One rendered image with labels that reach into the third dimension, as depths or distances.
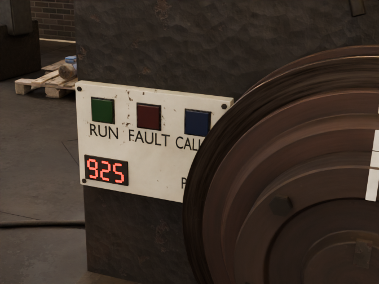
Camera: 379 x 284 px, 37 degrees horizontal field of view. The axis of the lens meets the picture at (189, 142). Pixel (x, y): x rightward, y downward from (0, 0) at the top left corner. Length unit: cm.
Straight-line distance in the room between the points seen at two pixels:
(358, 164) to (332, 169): 3
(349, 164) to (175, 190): 38
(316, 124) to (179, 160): 30
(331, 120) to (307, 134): 3
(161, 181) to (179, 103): 14
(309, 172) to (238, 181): 11
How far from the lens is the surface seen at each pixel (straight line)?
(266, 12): 81
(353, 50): 71
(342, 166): 59
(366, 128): 63
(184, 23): 84
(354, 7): 76
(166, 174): 90
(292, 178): 60
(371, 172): 59
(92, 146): 94
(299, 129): 65
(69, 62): 539
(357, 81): 65
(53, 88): 531
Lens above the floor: 147
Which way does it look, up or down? 21 degrees down
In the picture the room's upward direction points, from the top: 1 degrees clockwise
